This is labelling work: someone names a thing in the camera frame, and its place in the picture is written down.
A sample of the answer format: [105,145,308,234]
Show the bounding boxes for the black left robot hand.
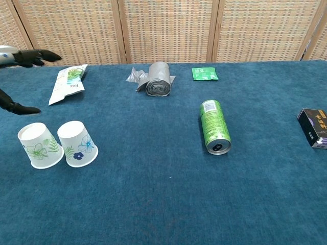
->
[0,45,63,116]

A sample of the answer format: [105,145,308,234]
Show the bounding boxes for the white paper cup blue flowers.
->
[57,120,99,168]

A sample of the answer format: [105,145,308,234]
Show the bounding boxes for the woven folding screen panel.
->
[302,10,327,61]
[212,0,326,63]
[118,0,219,64]
[0,0,42,67]
[12,0,127,67]

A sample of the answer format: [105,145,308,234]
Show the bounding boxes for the white green snack bag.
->
[48,64,89,106]

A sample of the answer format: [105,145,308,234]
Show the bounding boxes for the white paper cup green flowers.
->
[17,122,64,170]

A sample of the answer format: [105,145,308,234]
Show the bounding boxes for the grey trash bag roll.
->
[125,61,177,98]

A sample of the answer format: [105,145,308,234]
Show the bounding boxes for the blue table cloth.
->
[0,59,327,245]

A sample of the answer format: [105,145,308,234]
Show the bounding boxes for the green flat sachet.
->
[191,67,220,82]

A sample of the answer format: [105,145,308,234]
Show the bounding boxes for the green drink can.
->
[199,99,232,156]

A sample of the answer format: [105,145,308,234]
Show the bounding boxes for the black box gold lettering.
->
[296,108,327,150]

